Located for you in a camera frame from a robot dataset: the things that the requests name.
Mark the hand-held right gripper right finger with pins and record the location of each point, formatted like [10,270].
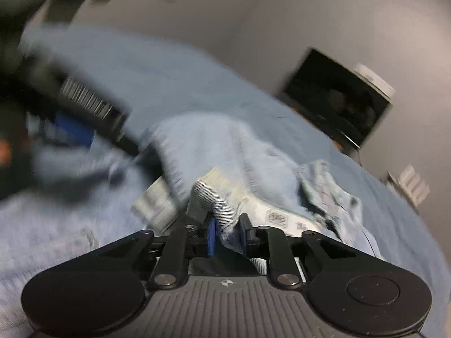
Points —
[242,235]

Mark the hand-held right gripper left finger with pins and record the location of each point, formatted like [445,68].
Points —
[211,236]

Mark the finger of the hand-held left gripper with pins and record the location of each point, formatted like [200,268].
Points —
[127,143]
[72,131]

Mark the light blue denim jeans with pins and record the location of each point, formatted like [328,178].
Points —
[225,155]

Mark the blue bed blanket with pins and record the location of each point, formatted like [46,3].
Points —
[148,74]

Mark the black wall television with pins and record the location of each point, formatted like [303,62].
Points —
[334,98]

